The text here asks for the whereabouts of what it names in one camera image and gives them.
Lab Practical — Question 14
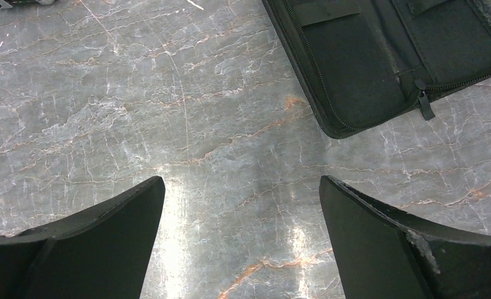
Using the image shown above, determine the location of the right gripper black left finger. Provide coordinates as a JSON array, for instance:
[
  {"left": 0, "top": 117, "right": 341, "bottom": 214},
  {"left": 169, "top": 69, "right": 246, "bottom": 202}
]
[{"left": 0, "top": 176, "right": 166, "bottom": 298}]

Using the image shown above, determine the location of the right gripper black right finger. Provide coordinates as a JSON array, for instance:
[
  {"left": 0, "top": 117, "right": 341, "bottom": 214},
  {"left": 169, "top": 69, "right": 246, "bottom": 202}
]
[{"left": 319, "top": 176, "right": 491, "bottom": 298}]

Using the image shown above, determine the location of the black zippered tool pouch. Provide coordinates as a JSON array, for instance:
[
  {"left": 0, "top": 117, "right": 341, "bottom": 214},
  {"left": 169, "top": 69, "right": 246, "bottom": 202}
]
[{"left": 264, "top": 0, "right": 491, "bottom": 139}]

